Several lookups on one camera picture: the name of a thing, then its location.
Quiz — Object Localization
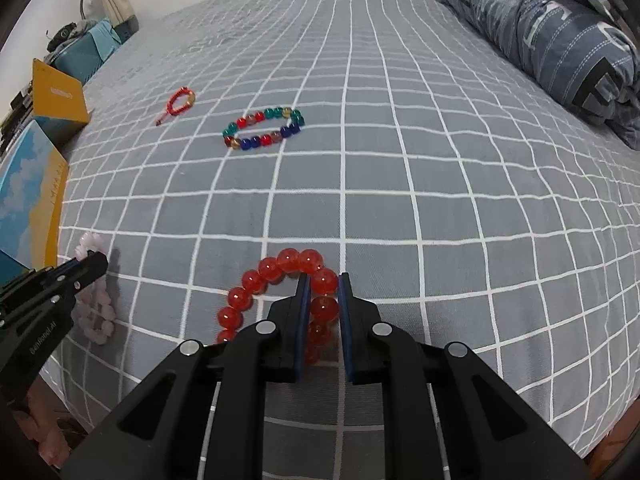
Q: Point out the grey checked bed sheet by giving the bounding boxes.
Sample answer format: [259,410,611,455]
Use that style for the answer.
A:
[40,0,640,480]

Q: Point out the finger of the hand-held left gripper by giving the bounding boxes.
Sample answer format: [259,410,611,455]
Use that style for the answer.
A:
[50,251,109,307]
[0,258,83,297]

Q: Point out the blue and yellow cardboard box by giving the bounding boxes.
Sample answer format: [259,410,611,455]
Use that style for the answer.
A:
[0,58,92,273]

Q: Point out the person's left hand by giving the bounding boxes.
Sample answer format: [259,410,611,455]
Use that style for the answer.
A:
[11,389,72,470]

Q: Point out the red bead bracelet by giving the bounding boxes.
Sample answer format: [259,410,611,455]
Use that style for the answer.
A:
[216,247,341,367]

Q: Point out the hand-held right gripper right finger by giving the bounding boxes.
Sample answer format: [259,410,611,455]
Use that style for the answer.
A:
[338,273,592,480]

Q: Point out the red string bracelet gold charm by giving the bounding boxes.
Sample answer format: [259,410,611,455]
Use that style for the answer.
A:
[154,87,197,127]

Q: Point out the folded blue-grey lettered quilt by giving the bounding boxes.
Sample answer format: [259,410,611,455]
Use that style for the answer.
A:
[421,0,640,150]

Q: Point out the pink bead bracelet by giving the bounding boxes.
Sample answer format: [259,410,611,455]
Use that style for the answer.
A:
[70,232,118,347]

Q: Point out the teal suitcase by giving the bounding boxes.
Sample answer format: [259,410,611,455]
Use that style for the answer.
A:
[50,17,126,86]

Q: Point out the multicolour glass bead bracelet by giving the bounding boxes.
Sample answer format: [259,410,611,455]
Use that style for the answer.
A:
[221,106,306,152]

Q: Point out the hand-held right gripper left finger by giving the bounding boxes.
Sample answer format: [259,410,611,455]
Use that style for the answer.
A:
[59,274,312,480]

